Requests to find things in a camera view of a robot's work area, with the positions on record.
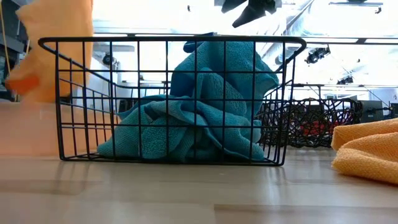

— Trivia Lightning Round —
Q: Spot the orange microfiber towel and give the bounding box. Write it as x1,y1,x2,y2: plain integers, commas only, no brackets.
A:
4,0,95,104
330,117,398,185

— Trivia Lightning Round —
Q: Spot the yellow cable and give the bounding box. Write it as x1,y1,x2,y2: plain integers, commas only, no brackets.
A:
0,2,11,76

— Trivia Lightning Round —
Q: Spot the white spray bottle blue trigger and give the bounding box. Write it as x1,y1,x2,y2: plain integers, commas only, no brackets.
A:
182,32,216,54

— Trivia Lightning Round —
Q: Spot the black rectangular wire basket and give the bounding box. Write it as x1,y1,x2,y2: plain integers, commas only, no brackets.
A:
37,35,307,167

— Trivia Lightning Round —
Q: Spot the black monitor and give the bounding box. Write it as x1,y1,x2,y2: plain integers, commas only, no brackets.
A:
118,98,138,114

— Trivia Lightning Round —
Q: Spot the black ceiling spotlight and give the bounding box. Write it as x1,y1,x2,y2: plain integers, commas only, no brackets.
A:
305,45,331,65
336,75,356,86
101,52,118,67

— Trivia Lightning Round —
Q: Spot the red microfiber towel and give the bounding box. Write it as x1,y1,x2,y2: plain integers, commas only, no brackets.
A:
300,120,335,137

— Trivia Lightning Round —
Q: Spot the black round wire basket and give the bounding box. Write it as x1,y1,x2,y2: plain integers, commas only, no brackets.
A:
257,98,363,149

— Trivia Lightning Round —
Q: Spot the grey computer monitor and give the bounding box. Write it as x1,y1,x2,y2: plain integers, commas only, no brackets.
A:
360,100,385,124

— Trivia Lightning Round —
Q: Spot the dark metal shelving rack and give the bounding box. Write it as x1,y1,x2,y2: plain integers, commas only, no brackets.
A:
0,0,29,102

